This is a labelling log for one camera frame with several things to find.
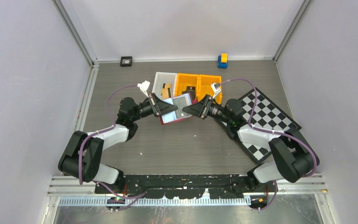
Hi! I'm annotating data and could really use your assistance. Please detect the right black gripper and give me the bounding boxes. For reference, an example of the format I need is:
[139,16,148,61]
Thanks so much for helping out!
[182,94,232,125]

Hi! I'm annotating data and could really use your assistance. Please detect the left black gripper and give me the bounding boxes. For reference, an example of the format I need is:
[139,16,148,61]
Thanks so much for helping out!
[131,93,178,122]

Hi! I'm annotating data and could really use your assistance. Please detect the grey chip credit card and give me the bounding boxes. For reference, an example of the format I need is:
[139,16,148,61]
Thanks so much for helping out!
[172,93,192,119]

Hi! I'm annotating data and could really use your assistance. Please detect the red card holder wallet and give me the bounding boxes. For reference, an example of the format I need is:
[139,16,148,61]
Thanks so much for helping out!
[160,93,193,125]

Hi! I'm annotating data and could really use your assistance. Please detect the dark grey credit card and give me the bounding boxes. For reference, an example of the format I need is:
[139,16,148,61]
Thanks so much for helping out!
[182,86,196,94]

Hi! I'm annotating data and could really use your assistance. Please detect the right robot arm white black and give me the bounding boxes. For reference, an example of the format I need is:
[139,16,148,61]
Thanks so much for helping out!
[183,95,319,192]

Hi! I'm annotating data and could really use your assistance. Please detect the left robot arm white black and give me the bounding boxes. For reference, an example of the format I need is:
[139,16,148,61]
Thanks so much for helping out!
[58,93,178,193]

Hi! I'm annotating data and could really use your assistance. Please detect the orange bin with cards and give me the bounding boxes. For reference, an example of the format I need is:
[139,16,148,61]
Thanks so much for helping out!
[174,73,199,96]

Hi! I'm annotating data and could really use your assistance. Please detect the empty orange bin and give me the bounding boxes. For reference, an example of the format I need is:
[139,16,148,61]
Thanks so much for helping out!
[196,74,222,100]

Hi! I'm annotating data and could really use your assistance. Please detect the white plastic bin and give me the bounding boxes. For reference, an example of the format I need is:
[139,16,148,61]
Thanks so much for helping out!
[152,72,178,99]

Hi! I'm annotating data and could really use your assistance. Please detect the blue yellow toy block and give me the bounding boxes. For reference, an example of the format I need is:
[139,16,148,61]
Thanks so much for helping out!
[217,53,228,69]

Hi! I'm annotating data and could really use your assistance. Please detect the small black square box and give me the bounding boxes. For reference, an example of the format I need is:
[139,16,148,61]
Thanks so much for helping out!
[120,56,133,67]

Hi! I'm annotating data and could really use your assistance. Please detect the black white checkerboard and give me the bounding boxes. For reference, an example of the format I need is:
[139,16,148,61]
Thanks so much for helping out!
[236,89,302,164]

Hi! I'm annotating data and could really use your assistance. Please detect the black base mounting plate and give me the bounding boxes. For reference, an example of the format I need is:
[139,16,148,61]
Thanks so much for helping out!
[95,174,275,199]

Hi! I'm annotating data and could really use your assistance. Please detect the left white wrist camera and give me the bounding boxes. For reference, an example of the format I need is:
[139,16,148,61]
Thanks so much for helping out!
[137,80,150,98]

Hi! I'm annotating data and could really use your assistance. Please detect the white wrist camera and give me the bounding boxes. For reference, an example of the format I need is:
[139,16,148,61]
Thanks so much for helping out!
[137,80,150,98]
[211,83,221,99]

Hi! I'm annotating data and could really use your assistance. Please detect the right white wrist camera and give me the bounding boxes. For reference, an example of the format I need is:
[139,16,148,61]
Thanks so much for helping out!
[211,83,221,99]

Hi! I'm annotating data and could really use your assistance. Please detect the aluminium rail frame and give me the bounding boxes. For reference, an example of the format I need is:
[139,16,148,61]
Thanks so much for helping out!
[48,174,328,208]

